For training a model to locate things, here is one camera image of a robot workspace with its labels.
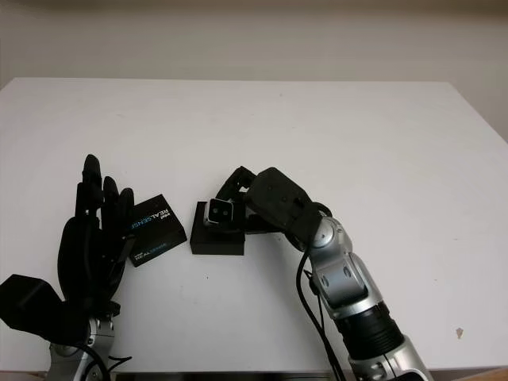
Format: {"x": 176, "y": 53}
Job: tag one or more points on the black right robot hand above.
{"x": 305, "y": 230}

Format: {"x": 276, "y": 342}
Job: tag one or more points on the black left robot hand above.
{"x": 87, "y": 254}

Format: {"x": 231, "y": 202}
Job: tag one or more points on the black RealSense box lid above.
{"x": 158, "y": 234}

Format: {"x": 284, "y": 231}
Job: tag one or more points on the small silver depth camera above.
{"x": 220, "y": 212}

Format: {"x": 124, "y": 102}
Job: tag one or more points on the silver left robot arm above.
{"x": 75, "y": 357}

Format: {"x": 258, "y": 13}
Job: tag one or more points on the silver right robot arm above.
{"x": 345, "y": 278}

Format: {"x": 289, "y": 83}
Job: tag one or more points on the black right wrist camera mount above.
{"x": 274, "y": 194}

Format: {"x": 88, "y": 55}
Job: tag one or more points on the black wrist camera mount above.
{"x": 28, "y": 301}
{"x": 274, "y": 194}

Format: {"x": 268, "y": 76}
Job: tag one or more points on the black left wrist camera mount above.
{"x": 28, "y": 301}

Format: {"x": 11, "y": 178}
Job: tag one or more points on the black camera box base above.
{"x": 216, "y": 244}

